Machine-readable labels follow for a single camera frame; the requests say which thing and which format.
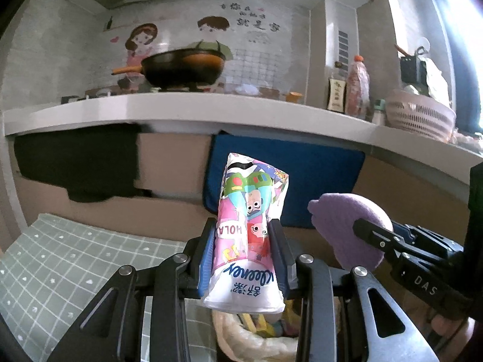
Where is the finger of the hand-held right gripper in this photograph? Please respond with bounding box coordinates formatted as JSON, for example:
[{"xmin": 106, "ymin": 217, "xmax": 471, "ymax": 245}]
[{"xmin": 353, "ymin": 218, "xmax": 420, "ymax": 263}]

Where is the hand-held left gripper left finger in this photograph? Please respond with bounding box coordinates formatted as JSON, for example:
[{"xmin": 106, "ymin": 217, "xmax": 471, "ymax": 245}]
[{"xmin": 49, "ymin": 217, "xmax": 217, "ymax": 362}]

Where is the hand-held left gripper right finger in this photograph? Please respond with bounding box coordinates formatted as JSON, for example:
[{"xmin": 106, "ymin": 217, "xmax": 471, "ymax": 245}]
[{"xmin": 267, "ymin": 219, "xmax": 431, "ymax": 362}]

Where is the purple cloth pad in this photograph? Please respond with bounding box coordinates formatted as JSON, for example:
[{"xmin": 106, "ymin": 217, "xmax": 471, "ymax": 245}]
[{"xmin": 307, "ymin": 192, "xmax": 394, "ymax": 272}]

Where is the colourful tissue packet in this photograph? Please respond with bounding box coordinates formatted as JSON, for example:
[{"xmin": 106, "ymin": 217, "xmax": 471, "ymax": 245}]
[{"xmin": 202, "ymin": 153, "xmax": 290, "ymax": 315}]

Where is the bin with yellowish bag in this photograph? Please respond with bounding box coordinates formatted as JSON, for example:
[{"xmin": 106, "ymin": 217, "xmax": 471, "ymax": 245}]
[{"xmin": 211, "ymin": 298, "xmax": 351, "ymax": 362}]

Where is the person's right hand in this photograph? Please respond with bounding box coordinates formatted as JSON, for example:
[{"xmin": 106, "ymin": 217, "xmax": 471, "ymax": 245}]
[{"xmin": 430, "ymin": 307, "xmax": 478, "ymax": 342}]

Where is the blue towel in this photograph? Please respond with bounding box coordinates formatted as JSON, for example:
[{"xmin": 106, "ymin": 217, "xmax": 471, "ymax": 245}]
[{"xmin": 203, "ymin": 133, "xmax": 366, "ymax": 230}]

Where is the brown cardboard panel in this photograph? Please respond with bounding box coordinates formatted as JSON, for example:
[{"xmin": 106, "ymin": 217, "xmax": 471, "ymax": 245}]
[{"xmin": 8, "ymin": 130, "xmax": 472, "ymax": 272}]

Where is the small green-capped jar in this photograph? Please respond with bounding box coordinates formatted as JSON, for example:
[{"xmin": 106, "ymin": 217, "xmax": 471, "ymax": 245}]
[{"xmin": 372, "ymin": 99, "xmax": 386, "ymax": 126}]

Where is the pink plastic basket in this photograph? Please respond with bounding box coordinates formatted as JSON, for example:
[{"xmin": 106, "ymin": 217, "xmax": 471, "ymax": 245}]
[{"xmin": 385, "ymin": 88, "xmax": 456, "ymax": 142}]

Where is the green checked tablecloth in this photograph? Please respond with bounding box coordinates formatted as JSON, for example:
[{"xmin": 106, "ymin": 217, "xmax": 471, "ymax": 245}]
[{"xmin": 0, "ymin": 213, "xmax": 219, "ymax": 362}]

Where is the dark sauce bottle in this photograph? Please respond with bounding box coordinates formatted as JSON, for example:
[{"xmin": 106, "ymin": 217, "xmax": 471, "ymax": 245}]
[{"xmin": 326, "ymin": 61, "xmax": 350, "ymax": 114}]

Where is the red bottle with orange cap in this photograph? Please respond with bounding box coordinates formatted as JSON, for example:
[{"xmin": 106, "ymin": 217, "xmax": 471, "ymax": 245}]
[{"xmin": 345, "ymin": 55, "xmax": 371, "ymax": 119}]

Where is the white kitchen counter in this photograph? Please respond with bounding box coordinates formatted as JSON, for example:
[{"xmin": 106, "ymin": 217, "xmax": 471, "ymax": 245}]
[{"xmin": 3, "ymin": 94, "xmax": 483, "ymax": 197}]

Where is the white plastic bag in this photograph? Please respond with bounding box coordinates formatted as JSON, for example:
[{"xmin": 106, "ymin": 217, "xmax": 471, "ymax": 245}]
[{"xmin": 424, "ymin": 58, "xmax": 452, "ymax": 108}]

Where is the black knife holder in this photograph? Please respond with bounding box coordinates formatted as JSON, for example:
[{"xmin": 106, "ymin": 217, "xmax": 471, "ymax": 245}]
[{"xmin": 400, "ymin": 45, "xmax": 429, "ymax": 87}]

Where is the black cloth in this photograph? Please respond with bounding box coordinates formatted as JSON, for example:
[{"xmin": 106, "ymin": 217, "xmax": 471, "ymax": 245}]
[{"xmin": 13, "ymin": 122, "xmax": 153, "ymax": 203}]

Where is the white crumpled rag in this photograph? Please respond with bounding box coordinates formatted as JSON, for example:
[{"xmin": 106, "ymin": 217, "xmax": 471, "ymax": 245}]
[{"xmin": 235, "ymin": 83, "xmax": 261, "ymax": 97}]

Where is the black wok with wooden handle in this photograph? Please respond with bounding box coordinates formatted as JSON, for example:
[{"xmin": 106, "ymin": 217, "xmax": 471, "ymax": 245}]
[{"xmin": 112, "ymin": 48, "xmax": 227, "ymax": 88}]

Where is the cartoon kitchen wall sticker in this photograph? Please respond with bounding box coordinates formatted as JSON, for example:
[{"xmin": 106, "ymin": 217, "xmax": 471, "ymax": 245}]
[{"xmin": 109, "ymin": 2, "xmax": 282, "ymax": 84}]

